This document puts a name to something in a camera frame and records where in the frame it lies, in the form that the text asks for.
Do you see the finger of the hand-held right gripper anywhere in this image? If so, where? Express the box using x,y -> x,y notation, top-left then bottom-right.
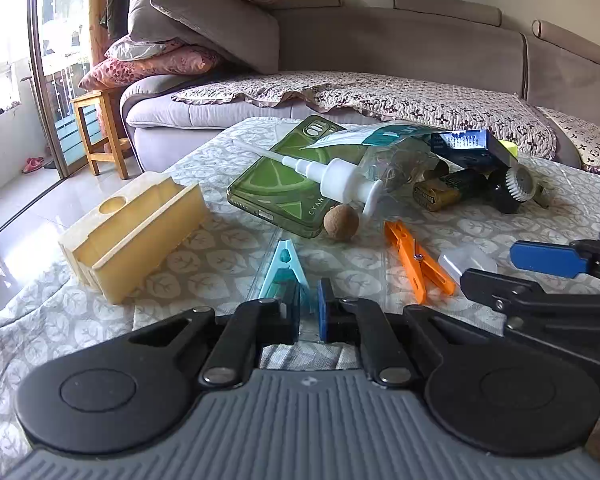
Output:
460,267 -> 600,376
510,230 -> 600,289

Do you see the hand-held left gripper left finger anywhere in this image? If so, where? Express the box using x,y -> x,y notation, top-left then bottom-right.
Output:
117,280 -> 301,391

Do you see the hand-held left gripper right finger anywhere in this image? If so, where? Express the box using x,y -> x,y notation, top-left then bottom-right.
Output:
317,278 -> 501,389

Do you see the light blue clothespin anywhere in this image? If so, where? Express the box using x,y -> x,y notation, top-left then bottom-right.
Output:
257,239 -> 309,313

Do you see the brown round nut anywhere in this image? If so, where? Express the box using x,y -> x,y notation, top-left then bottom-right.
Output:
323,204 -> 361,244

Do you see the wooden desk organizer box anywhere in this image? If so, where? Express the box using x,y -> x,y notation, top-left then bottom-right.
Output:
57,171 -> 212,305

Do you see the small clear plastic lid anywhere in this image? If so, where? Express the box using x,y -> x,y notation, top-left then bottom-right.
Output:
438,246 -> 500,281

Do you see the black and white gear wheel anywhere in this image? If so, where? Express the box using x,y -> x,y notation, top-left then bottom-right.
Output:
490,165 -> 537,215

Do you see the orange clothespin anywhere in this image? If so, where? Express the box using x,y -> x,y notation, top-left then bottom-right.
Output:
383,220 -> 457,305

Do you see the black and gold battery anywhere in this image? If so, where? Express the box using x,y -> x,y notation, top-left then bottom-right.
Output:
412,168 -> 492,213

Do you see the green lemon-print phone case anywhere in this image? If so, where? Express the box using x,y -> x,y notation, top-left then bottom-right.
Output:
226,115 -> 376,240

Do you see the blue cardboard box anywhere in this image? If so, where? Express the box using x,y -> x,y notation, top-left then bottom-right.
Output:
430,129 -> 519,174

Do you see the white pump dispenser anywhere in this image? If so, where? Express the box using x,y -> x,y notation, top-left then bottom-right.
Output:
232,137 -> 384,220

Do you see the clear plastic bag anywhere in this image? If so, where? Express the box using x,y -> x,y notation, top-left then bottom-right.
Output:
300,122 -> 439,197

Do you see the grey fabric sofa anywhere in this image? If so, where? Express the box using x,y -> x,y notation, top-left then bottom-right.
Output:
120,0 -> 600,181

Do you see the wooden stool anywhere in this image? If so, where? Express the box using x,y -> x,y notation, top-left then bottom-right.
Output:
71,89 -> 132,181

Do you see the large grey cushion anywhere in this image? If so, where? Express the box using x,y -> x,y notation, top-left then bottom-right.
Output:
150,0 -> 281,75

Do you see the silver satin pillow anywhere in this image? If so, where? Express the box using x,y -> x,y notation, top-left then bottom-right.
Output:
104,35 -> 187,62

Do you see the sliding glass door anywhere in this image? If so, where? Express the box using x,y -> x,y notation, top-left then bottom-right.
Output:
26,0 -> 92,179

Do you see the dark hanging garment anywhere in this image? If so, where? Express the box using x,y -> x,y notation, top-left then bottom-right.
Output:
105,0 -> 132,42

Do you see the wooden pillar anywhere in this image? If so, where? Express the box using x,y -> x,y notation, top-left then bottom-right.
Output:
87,0 -> 114,67

